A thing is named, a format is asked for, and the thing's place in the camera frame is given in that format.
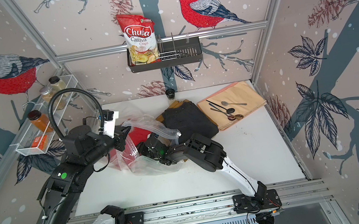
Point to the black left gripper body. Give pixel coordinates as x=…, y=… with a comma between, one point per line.
x=118, y=138

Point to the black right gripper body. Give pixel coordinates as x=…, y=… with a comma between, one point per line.
x=143, y=152

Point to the red trousers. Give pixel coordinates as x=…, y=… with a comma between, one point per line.
x=130, y=153

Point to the clear plastic vacuum bag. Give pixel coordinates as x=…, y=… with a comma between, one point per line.
x=133, y=116

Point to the black trousers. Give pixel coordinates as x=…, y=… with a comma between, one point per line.
x=189, y=120

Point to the brown trousers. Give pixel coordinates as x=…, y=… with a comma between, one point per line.
x=174, y=105

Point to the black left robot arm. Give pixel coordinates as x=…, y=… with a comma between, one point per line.
x=84, y=149

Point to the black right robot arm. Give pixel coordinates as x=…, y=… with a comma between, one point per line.
x=207, y=154

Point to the red cassava chips bag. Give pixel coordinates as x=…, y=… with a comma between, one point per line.
x=140, y=38

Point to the black lid pepper grinder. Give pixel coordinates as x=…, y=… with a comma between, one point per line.
x=170, y=94

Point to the tan spice jar silver lid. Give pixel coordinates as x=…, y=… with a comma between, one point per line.
x=47, y=94

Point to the light spice jar black lid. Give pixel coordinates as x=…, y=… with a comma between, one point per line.
x=57, y=84

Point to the orange spice jar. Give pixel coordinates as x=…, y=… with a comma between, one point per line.
x=40, y=120

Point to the small orange box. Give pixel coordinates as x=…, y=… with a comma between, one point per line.
x=40, y=142

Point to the beige cloth placemat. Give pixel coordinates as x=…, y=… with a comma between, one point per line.
x=239, y=92

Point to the clear acrylic spice shelf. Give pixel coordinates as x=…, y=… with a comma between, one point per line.
x=39, y=133

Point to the black spoon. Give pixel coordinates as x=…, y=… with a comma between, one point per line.
x=228, y=111

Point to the wooden brown spoon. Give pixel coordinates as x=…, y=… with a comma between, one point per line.
x=233, y=117

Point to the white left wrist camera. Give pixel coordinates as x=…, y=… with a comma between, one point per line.
x=109, y=122

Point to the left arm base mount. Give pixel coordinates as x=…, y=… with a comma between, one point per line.
x=133, y=218

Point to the black wire wall basket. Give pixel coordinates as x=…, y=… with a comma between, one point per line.
x=170, y=54

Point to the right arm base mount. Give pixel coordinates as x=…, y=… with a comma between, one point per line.
x=245, y=204

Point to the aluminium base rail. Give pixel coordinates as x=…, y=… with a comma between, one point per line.
x=220, y=206

